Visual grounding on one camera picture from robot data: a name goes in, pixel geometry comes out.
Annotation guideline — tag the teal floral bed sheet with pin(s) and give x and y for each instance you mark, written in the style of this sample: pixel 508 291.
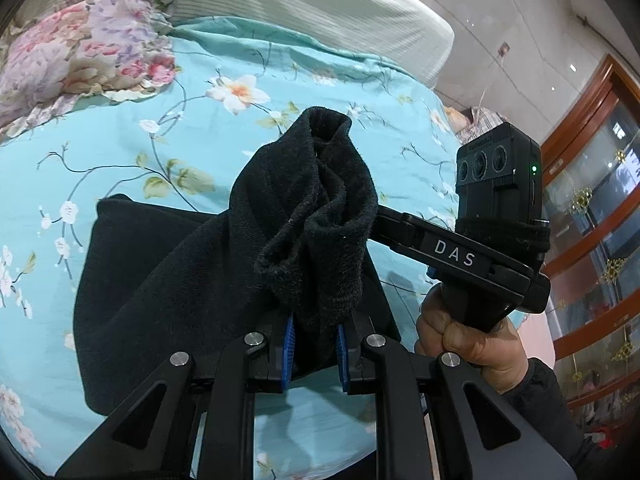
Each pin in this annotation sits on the teal floral bed sheet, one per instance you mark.
pixel 125 160

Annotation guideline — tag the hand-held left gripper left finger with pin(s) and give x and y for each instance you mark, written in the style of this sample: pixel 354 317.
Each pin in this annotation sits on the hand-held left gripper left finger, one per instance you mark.
pixel 288 355

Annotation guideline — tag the wall socket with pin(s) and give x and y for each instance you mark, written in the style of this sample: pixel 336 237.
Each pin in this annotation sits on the wall socket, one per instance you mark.
pixel 505 50

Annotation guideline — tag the wooden glass cabinet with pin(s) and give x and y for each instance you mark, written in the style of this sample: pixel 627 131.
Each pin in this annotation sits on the wooden glass cabinet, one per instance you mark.
pixel 600 200

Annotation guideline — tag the person's right hand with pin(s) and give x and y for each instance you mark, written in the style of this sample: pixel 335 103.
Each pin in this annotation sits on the person's right hand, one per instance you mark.
pixel 475 350

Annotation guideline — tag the grey checked cloth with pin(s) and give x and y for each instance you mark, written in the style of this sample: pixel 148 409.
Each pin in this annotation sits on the grey checked cloth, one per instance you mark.
pixel 487 125

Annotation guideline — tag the black pants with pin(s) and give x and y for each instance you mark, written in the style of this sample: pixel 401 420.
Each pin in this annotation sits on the black pants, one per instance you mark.
pixel 175 285

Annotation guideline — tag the striped grey headboard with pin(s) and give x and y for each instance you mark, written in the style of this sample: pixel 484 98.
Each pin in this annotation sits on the striped grey headboard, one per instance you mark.
pixel 325 5

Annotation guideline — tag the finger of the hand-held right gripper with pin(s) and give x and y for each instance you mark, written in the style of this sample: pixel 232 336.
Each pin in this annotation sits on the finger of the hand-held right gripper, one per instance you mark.
pixel 390 227

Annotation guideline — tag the person's right forearm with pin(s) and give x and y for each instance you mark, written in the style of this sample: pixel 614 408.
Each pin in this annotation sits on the person's right forearm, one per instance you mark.
pixel 550 420

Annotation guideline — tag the orange cloth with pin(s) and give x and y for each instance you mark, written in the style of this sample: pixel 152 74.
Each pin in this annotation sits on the orange cloth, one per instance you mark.
pixel 452 120

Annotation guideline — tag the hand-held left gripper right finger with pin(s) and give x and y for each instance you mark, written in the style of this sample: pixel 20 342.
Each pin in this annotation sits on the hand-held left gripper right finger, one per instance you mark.
pixel 342 355

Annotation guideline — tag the pink floral pillow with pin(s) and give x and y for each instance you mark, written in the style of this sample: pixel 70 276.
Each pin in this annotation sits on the pink floral pillow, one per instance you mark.
pixel 75 45

